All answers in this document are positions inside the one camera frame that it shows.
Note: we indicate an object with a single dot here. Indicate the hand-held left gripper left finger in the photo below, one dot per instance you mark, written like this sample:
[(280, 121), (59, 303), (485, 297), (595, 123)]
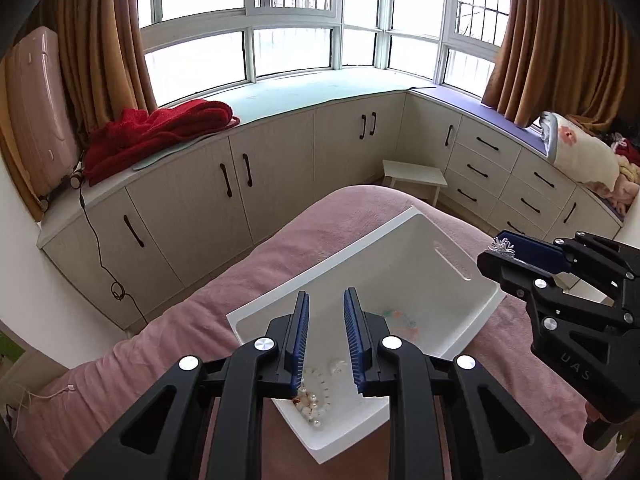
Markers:
[(299, 345)]

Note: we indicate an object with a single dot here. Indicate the beige window seat cabinet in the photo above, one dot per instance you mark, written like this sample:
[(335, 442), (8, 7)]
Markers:
[(190, 210)]

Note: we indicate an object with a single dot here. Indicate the pink suitcase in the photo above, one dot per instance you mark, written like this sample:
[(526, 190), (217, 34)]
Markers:
[(35, 110)]

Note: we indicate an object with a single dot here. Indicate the brown curtain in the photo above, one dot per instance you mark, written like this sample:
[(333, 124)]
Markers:
[(110, 35), (560, 35)]

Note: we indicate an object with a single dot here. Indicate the cream floral pillow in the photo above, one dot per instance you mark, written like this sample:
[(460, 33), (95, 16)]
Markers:
[(585, 155)]

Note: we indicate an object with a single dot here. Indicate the red blanket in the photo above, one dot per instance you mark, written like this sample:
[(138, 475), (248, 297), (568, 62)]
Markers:
[(150, 130)]

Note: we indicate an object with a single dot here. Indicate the white storage box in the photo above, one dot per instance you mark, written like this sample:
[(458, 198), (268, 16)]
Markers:
[(425, 285)]

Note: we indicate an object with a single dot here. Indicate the purple window seat cushion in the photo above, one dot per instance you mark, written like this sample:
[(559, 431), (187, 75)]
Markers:
[(475, 107)]

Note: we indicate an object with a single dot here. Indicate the pile of clothes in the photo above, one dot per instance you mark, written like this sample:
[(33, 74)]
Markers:
[(627, 170)]

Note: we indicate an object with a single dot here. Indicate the pearl bead strand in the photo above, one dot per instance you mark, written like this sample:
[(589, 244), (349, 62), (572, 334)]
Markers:
[(312, 402)]

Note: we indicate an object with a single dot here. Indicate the pink fleece blanket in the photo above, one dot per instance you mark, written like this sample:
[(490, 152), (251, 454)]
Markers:
[(150, 360)]

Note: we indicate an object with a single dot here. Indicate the white low stool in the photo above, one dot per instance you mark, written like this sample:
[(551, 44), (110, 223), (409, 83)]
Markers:
[(415, 172)]

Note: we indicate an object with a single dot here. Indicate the silver flower ornament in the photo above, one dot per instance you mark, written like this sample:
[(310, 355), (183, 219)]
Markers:
[(500, 247)]

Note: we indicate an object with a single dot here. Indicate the pale green window seat mat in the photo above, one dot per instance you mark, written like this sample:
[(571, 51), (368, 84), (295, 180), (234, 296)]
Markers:
[(310, 87)]

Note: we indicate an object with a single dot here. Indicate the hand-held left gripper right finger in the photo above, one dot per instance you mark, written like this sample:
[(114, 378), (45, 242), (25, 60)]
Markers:
[(352, 340)]

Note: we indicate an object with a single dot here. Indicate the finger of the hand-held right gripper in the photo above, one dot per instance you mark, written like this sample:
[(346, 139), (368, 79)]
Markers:
[(535, 252), (505, 272)]

